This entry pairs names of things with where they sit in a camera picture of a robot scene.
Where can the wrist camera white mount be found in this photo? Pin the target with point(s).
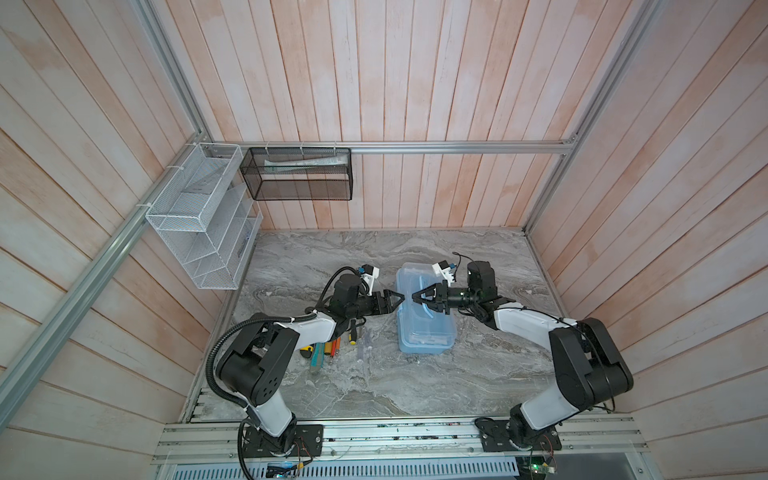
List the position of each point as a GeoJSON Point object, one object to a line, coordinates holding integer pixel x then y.
{"type": "Point", "coordinates": [368, 274]}
{"type": "Point", "coordinates": [446, 270]}

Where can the yellow black small screwdriver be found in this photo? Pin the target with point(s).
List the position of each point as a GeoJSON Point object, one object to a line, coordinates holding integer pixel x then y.
{"type": "Point", "coordinates": [353, 335]}

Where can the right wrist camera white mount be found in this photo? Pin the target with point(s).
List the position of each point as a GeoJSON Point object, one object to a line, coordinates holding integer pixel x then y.
{"type": "Point", "coordinates": [446, 270]}

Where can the blue plastic tool box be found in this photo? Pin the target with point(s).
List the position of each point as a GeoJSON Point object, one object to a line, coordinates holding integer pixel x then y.
{"type": "Point", "coordinates": [421, 330]}

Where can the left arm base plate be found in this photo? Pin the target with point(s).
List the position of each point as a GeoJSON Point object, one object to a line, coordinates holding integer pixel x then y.
{"type": "Point", "coordinates": [298, 440]}

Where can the clear handled screwdriver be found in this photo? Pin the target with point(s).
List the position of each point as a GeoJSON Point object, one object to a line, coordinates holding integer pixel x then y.
{"type": "Point", "coordinates": [361, 347]}

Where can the teal handled tool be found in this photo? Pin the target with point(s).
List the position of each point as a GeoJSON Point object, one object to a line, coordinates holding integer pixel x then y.
{"type": "Point", "coordinates": [317, 359]}

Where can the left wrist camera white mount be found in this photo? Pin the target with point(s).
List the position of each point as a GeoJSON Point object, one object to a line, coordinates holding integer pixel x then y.
{"type": "Point", "coordinates": [368, 274]}

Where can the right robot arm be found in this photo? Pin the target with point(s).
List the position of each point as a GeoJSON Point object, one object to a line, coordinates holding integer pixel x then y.
{"type": "Point", "coordinates": [587, 365]}

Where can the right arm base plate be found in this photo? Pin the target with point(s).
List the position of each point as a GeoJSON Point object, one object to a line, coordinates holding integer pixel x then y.
{"type": "Point", "coordinates": [498, 435]}

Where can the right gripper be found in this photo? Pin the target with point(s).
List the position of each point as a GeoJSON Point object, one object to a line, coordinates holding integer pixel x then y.
{"type": "Point", "coordinates": [440, 297]}

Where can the black mesh basket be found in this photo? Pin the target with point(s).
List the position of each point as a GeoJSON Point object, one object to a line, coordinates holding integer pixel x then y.
{"type": "Point", "coordinates": [298, 173]}

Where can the white wire mesh shelf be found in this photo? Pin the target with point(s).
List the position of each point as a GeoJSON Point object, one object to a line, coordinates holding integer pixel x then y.
{"type": "Point", "coordinates": [206, 220]}

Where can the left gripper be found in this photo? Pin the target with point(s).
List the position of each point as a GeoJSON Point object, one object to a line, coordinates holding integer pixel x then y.
{"type": "Point", "coordinates": [378, 309]}

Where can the aluminium front rail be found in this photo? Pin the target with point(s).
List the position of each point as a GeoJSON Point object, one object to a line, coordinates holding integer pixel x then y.
{"type": "Point", "coordinates": [407, 438]}

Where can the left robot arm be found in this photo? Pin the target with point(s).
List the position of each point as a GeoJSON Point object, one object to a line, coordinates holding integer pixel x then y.
{"type": "Point", "coordinates": [248, 362]}

